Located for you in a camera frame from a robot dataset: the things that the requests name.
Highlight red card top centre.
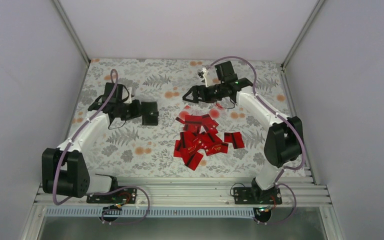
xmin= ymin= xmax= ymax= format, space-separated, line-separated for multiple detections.
xmin=184 ymin=115 xmax=203 ymax=126

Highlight floral patterned table mat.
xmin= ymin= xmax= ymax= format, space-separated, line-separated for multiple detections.
xmin=62 ymin=58 xmax=307 ymax=179

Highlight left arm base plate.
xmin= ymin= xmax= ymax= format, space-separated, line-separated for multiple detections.
xmin=86 ymin=188 xmax=137 ymax=205

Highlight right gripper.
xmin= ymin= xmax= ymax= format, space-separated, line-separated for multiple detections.
xmin=182 ymin=82 xmax=225 ymax=104

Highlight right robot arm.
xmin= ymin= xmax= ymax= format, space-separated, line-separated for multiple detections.
xmin=182 ymin=57 xmax=306 ymax=204

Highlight black leather card holder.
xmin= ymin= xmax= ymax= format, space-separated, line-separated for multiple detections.
xmin=141 ymin=101 xmax=159 ymax=126

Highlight red card far right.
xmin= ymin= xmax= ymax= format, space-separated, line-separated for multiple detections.
xmin=224 ymin=132 xmax=245 ymax=149

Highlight red VIP card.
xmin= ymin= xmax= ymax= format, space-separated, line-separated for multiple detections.
xmin=205 ymin=142 xmax=229 ymax=156

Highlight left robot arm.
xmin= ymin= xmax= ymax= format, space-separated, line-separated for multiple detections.
xmin=41 ymin=82 xmax=141 ymax=203

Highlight purple cable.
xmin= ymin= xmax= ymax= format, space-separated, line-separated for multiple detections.
xmin=208 ymin=55 xmax=307 ymax=227
xmin=52 ymin=68 xmax=151 ymax=226

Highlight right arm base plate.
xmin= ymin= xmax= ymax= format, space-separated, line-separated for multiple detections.
xmin=232 ymin=187 xmax=283 ymax=205

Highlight red card left edge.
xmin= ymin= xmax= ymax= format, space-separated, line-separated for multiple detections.
xmin=173 ymin=140 xmax=183 ymax=158

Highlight aluminium rail frame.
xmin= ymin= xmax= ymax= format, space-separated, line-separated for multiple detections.
xmin=32 ymin=167 xmax=333 ymax=208

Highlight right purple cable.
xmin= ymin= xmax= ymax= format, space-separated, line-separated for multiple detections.
xmin=208 ymin=55 xmax=307 ymax=227

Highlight white red circle card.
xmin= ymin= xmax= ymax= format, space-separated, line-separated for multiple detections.
xmin=208 ymin=102 xmax=225 ymax=119

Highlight red card front bottom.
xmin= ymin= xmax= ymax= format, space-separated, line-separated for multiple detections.
xmin=185 ymin=152 xmax=204 ymax=171

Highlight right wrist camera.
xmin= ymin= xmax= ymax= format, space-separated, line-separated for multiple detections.
xmin=197 ymin=67 xmax=213 ymax=87

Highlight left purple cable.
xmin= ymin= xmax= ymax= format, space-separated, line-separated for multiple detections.
xmin=52 ymin=68 xmax=151 ymax=226

